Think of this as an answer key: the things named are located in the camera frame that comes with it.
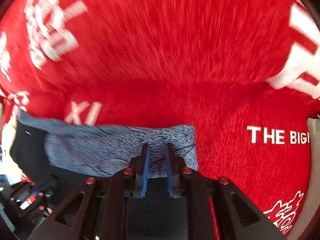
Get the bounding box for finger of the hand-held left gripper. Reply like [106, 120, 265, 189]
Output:
[29, 175, 59, 198]

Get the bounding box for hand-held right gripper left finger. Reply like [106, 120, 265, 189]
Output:
[27, 143, 150, 240]

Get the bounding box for black pants with blue trim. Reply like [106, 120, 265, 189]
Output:
[9, 109, 199, 181]

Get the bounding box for red printed blanket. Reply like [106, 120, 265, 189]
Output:
[0, 0, 320, 237]

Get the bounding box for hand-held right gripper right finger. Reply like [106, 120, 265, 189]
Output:
[166, 142, 288, 240]

